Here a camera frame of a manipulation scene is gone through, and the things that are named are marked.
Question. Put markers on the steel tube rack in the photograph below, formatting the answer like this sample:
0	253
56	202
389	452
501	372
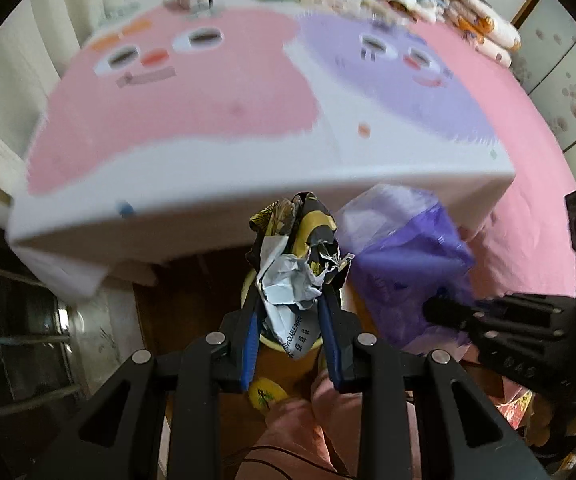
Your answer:
17	340

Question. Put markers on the black white wrapper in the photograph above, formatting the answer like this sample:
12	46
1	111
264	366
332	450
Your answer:
288	280

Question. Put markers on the white plush toy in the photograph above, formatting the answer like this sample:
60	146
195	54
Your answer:
429	7

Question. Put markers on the round yellow rimmed bin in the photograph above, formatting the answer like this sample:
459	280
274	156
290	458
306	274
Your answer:
274	342

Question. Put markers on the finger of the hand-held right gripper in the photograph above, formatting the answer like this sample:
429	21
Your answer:
518	317

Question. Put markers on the folded bear print quilt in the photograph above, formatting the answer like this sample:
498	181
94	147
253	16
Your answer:
483	30

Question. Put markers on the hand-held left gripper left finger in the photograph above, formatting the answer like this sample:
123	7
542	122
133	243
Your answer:
250	345

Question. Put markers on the purple plastic bag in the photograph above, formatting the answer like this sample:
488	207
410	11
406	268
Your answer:
408	260

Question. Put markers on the person's right leg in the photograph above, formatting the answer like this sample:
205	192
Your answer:
348	420

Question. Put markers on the pink bed blanket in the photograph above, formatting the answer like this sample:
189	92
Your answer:
518	135

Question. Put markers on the cartoon monster printed tablecloth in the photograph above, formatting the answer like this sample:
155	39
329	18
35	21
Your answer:
192	125

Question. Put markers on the white flower print wardrobe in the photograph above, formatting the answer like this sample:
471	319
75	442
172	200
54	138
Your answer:
568	85

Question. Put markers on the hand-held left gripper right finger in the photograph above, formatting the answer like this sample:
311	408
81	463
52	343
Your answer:
329	350

